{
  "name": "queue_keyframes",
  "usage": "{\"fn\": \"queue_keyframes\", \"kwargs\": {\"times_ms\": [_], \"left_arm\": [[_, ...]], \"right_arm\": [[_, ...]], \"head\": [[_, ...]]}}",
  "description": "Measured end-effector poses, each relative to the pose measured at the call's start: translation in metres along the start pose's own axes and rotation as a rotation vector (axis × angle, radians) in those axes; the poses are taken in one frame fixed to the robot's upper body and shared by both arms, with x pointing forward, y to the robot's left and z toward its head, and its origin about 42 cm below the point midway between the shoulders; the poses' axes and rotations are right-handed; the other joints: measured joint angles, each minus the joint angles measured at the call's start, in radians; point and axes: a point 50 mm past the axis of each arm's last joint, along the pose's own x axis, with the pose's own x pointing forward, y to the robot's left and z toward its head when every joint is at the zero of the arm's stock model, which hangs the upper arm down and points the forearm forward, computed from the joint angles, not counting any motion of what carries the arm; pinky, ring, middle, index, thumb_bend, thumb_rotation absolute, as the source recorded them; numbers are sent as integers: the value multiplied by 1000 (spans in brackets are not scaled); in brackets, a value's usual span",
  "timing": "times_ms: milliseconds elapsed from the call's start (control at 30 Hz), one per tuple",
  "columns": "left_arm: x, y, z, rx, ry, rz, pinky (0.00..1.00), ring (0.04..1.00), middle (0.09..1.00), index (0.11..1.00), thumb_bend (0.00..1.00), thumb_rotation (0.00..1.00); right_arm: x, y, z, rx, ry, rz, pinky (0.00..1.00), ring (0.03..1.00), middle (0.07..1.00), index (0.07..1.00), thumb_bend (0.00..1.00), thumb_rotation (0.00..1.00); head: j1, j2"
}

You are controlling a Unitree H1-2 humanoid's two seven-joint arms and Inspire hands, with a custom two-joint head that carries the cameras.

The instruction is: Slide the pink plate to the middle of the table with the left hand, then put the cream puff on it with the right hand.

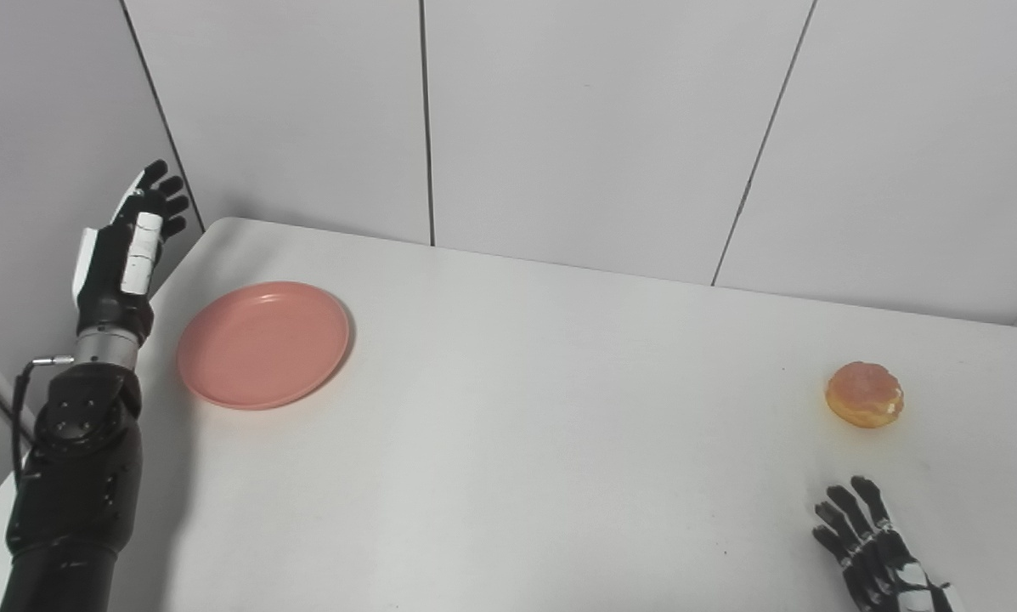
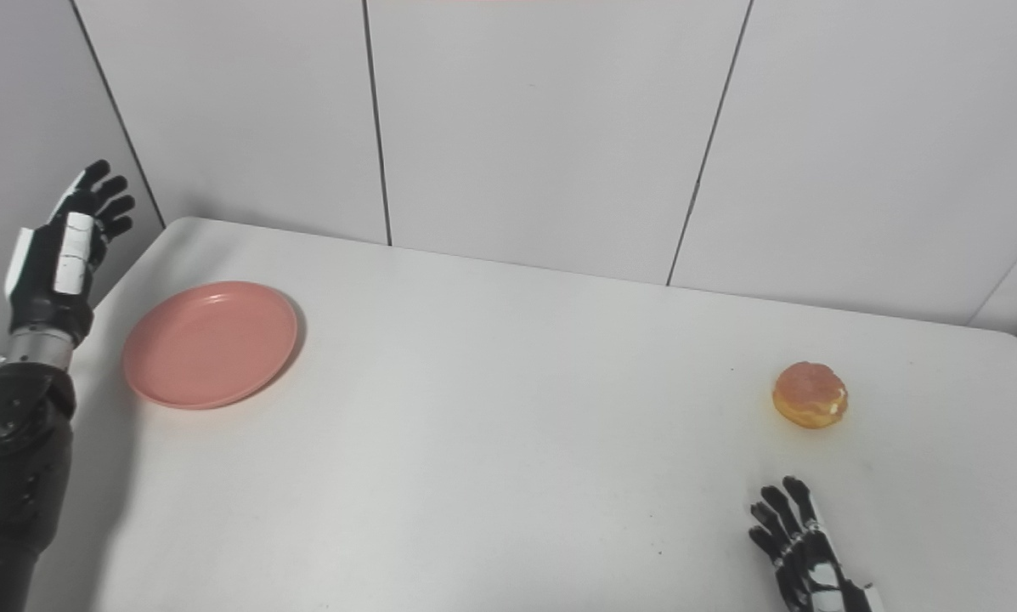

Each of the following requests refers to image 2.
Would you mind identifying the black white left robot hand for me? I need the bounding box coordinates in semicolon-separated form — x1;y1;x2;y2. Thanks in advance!
3;160;137;346

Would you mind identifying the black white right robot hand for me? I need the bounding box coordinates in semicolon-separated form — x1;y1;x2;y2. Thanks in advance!
748;476;885;612

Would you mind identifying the pink round plate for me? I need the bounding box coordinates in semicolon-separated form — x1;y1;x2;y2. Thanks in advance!
122;281;300;411

